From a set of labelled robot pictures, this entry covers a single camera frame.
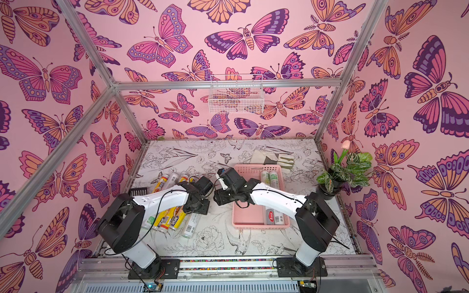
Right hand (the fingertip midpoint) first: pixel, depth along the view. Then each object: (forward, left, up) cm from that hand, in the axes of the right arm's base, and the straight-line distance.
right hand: (215, 199), depth 82 cm
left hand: (0, +7, -10) cm, 12 cm away
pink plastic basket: (-4, -18, -11) cm, 21 cm away
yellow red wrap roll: (-5, +17, -7) cm, 19 cm away
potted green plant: (+8, -56, +15) cm, 59 cm away
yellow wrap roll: (-9, +11, -7) cm, 16 cm away
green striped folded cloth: (+33, -30, -9) cm, 46 cm away
